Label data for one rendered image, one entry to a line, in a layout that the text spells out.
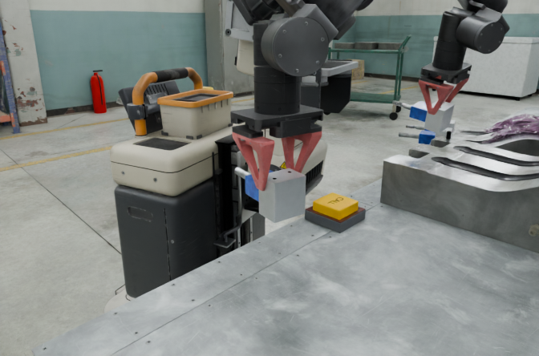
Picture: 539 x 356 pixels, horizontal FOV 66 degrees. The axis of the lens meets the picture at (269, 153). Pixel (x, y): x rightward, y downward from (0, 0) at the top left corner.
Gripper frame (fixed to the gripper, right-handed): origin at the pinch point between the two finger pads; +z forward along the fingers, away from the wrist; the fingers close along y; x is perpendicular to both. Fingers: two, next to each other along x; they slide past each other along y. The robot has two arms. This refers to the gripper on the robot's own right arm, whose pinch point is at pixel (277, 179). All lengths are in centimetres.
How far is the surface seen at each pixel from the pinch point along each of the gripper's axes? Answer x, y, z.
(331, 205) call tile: 7.9, 17.8, 11.2
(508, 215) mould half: -13.3, 36.7, 10.1
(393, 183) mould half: 6.9, 33.0, 10.0
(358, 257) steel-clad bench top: -2.7, 13.5, 15.0
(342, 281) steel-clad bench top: -5.7, 7.2, 15.0
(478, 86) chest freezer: 323, 645, 75
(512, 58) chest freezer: 280, 651, 29
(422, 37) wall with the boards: 484, 708, 2
